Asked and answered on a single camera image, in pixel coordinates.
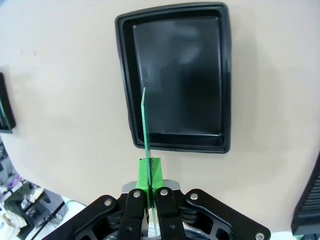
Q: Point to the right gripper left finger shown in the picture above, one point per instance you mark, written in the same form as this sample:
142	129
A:
130	215

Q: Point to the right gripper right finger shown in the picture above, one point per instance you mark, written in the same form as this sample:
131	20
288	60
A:
170	215

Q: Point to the green printed circuit board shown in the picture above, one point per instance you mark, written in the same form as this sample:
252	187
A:
146	125

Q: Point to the black plastic ESD tray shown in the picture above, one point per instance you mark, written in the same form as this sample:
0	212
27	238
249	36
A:
175	75
8	112

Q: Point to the black slotted board rack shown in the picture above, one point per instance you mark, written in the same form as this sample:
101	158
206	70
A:
310	205

